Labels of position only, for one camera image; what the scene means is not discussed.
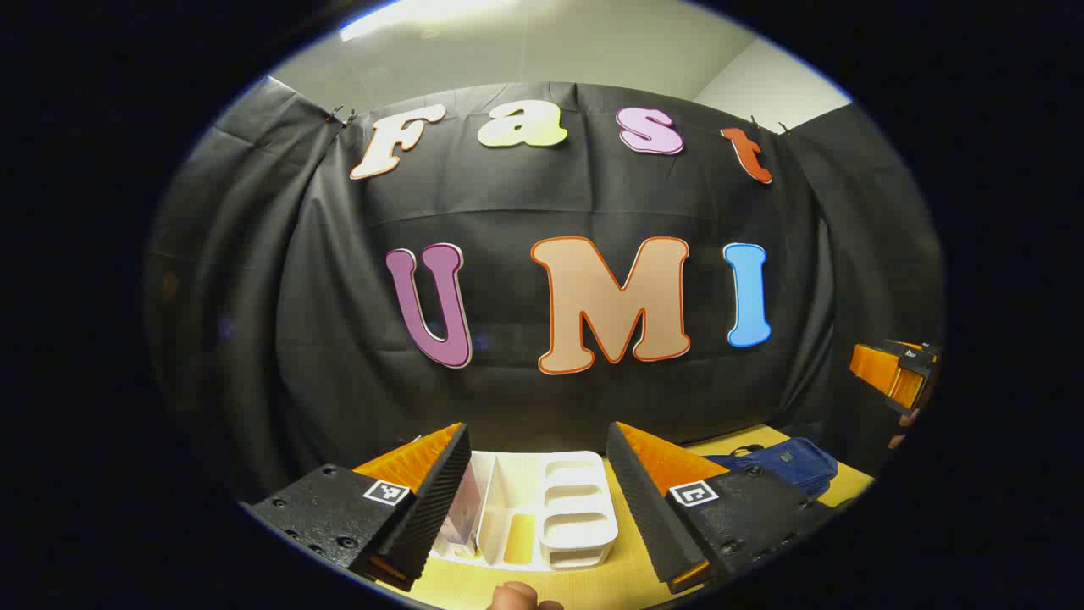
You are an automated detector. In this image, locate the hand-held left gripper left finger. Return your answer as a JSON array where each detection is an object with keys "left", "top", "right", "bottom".
[{"left": 240, "top": 421, "right": 473, "bottom": 593}]

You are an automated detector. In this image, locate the white bookshelf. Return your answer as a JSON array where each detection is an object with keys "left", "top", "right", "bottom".
[{"left": 428, "top": 449, "right": 619, "bottom": 571}]

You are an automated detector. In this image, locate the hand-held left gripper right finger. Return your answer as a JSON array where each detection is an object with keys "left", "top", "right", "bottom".
[{"left": 605, "top": 420, "right": 837, "bottom": 595}]

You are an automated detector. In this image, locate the blue schoolbag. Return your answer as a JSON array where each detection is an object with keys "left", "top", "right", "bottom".
[{"left": 703, "top": 436, "right": 839, "bottom": 501}]

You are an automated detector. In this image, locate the black backdrop cloth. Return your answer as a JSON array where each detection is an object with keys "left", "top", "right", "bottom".
[{"left": 144, "top": 80, "right": 945, "bottom": 501}]

